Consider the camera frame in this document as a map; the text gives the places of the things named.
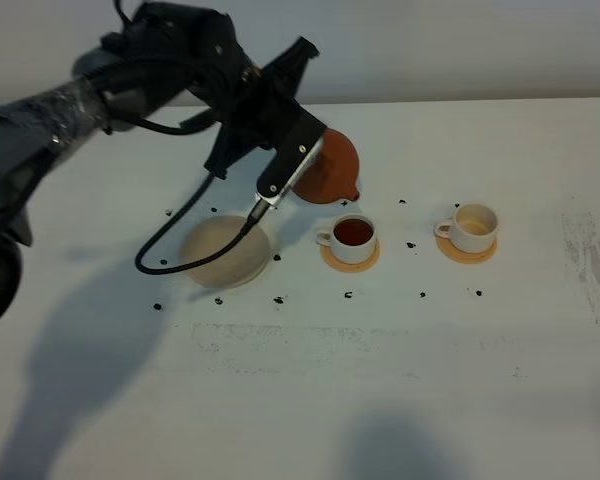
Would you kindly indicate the orange middle cup coaster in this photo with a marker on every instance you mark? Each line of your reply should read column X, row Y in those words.
column 329, row 258

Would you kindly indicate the white right teacup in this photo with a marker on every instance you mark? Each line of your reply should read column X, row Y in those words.
column 472, row 228

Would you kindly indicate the brown clay teapot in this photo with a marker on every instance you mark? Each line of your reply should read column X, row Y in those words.
column 333, row 175

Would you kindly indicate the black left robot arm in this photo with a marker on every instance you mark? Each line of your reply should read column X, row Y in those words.
column 172, row 69

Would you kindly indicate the orange right cup coaster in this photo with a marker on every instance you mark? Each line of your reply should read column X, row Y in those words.
column 459, row 256

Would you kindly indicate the white teacup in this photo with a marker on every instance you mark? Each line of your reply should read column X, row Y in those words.
column 351, row 239
column 472, row 228

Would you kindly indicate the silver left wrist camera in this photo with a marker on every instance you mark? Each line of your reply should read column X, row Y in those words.
column 295, row 154

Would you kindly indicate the orange cup coaster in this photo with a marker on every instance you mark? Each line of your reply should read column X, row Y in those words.
column 329, row 258
column 459, row 256

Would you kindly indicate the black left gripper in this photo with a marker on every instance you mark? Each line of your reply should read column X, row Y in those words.
column 267, row 115

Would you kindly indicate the white middle teacup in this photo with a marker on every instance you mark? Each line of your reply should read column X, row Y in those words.
column 351, row 239

